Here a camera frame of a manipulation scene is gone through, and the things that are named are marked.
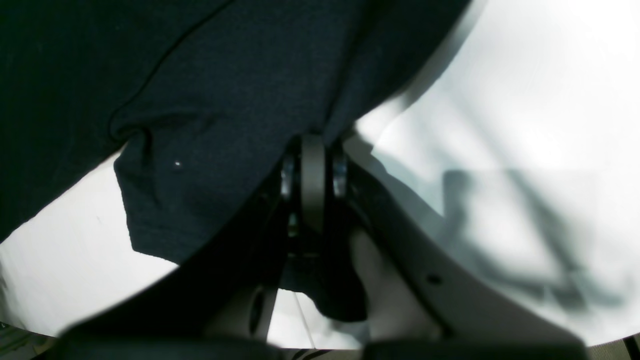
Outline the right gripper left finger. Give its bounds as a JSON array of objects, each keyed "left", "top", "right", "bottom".
[{"left": 60, "top": 165, "right": 299, "bottom": 351}]

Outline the black T-shirt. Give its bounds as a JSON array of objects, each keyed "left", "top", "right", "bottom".
[{"left": 1, "top": 0, "right": 470, "bottom": 264}]

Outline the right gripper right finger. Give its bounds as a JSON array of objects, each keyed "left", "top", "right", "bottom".
[{"left": 333, "top": 145, "right": 585, "bottom": 351}]

